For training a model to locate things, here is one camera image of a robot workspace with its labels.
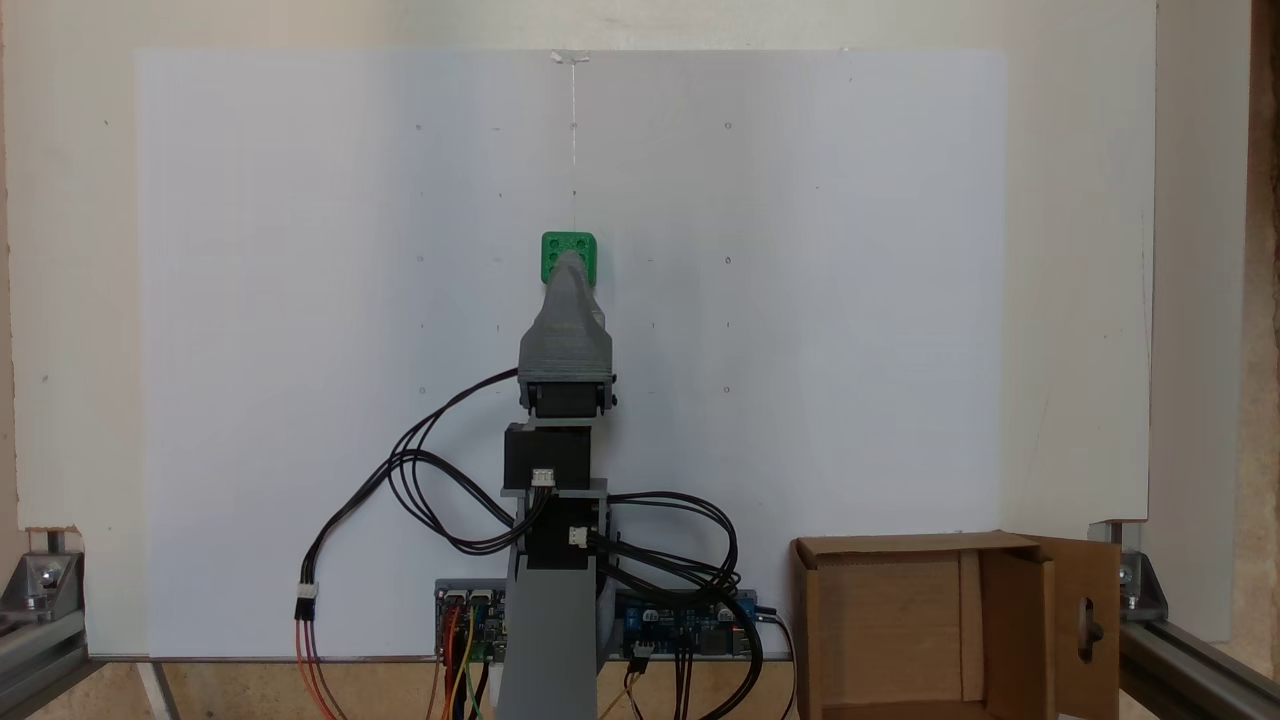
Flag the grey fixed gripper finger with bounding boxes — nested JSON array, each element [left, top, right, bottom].
[[535, 250, 607, 327]]

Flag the green dice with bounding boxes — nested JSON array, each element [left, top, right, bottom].
[[541, 232, 598, 289]]

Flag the blue circuit board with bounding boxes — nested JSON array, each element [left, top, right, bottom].
[[610, 590, 761, 659]]

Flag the open cardboard box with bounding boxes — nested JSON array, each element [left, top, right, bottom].
[[790, 531, 1121, 720]]

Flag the black gripper motor cable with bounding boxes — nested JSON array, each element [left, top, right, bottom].
[[388, 368, 549, 557]]

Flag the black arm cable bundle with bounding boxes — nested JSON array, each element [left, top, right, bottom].
[[588, 490, 767, 720]]

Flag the black cable with white connector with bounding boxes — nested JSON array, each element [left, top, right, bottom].
[[295, 450, 521, 623]]

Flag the coloured jumper wires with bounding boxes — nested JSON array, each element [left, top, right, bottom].
[[438, 603, 497, 720]]

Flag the yellow and black wires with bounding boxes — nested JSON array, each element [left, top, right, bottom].
[[598, 645, 661, 720]]

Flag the thin black power cable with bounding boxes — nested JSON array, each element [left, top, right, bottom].
[[755, 605, 801, 720]]

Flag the red and orange wires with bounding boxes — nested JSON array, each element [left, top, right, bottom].
[[295, 618, 348, 720]]

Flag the metal corner bracket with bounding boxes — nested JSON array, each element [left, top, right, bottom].
[[0, 527, 87, 641], [1088, 520, 1169, 623]]

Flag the aluminium profile rail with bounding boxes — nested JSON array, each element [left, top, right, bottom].
[[1118, 618, 1280, 720], [0, 610, 93, 720]]

